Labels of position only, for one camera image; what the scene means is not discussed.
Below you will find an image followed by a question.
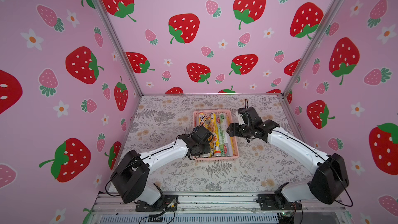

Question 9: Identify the large yellow wrap roll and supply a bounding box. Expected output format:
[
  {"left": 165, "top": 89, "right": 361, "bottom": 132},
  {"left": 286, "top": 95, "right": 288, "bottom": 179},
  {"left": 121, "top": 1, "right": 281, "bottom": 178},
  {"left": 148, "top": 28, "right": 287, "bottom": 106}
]
[{"left": 198, "top": 112, "right": 209, "bottom": 129}]

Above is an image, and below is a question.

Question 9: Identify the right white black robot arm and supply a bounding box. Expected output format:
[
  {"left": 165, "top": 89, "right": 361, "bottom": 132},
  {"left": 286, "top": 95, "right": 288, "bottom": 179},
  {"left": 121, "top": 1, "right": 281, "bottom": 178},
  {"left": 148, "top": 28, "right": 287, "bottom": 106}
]
[{"left": 227, "top": 107, "right": 349, "bottom": 208}]

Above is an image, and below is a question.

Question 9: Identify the aluminium front rail frame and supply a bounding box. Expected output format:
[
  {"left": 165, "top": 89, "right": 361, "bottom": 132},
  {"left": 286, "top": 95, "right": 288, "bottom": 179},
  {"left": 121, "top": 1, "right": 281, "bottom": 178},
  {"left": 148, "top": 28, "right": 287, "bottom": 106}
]
[{"left": 87, "top": 191, "right": 354, "bottom": 224}]

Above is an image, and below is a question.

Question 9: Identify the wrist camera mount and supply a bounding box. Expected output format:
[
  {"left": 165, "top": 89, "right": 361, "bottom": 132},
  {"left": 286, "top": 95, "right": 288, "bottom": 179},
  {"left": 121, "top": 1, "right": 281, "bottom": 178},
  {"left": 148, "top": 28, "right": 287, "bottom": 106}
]
[
  {"left": 236, "top": 108, "right": 249, "bottom": 124},
  {"left": 192, "top": 126, "right": 201, "bottom": 133}
]

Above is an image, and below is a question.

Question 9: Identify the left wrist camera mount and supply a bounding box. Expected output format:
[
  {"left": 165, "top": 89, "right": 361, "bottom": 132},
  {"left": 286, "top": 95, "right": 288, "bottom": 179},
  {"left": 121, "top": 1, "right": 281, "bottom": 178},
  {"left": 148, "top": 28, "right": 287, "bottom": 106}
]
[{"left": 192, "top": 126, "right": 201, "bottom": 133}]

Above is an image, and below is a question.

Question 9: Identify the pink plastic perforated basket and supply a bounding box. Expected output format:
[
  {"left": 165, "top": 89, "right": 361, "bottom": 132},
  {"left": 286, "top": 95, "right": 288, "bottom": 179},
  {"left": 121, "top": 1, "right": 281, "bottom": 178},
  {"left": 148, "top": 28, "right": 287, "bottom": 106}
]
[{"left": 193, "top": 109, "right": 239, "bottom": 162}]

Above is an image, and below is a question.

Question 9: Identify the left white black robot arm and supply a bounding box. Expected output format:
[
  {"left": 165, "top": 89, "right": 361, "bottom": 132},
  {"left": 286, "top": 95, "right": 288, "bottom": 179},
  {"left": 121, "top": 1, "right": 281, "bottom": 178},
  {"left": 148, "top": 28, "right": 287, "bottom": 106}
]
[{"left": 110, "top": 126, "right": 214, "bottom": 207}]

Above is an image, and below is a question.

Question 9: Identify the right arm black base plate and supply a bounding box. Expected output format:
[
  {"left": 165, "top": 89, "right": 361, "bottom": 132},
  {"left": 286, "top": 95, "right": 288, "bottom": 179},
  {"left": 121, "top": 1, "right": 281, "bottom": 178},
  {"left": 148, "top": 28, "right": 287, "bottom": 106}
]
[{"left": 256, "top": 194, "right": 302, "bottom": 211}]

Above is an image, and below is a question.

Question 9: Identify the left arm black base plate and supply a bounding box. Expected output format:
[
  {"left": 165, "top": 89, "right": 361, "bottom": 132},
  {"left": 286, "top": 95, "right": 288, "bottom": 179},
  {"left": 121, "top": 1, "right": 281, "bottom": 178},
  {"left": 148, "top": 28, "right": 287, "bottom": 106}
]
[{"left": 135, "top": 195, "right": 178, "bottom": 212}]

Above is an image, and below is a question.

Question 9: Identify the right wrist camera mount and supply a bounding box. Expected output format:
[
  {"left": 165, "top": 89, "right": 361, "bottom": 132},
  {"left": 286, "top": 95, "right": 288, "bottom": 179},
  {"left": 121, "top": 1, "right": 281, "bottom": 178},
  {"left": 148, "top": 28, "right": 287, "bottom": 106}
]
[{"left": 236, "top": 108, "right": 249, "bottom": 124}]

